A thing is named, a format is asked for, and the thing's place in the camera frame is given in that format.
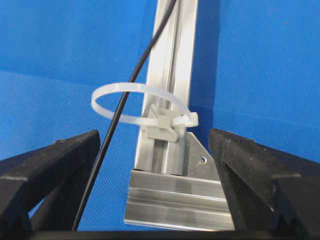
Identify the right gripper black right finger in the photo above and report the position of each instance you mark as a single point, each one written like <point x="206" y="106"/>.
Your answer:
<point x="265" y="188"/>

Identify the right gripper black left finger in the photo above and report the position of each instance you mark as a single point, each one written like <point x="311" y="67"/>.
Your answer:
<point x="41" y="190"/>

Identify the white zip tie loop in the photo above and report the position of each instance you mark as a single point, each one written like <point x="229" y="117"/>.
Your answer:
<point x="120" y="100"/>

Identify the aluminium corner bracket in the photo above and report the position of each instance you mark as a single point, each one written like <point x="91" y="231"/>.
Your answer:
<point x="198" y="163"/>

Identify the square aluminium extrusion frame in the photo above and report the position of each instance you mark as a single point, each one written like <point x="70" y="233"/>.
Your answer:
<point x="174" y="183"/>

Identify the grey zip tie mount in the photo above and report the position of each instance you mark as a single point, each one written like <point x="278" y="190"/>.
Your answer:
<point x="162" y="130"/>

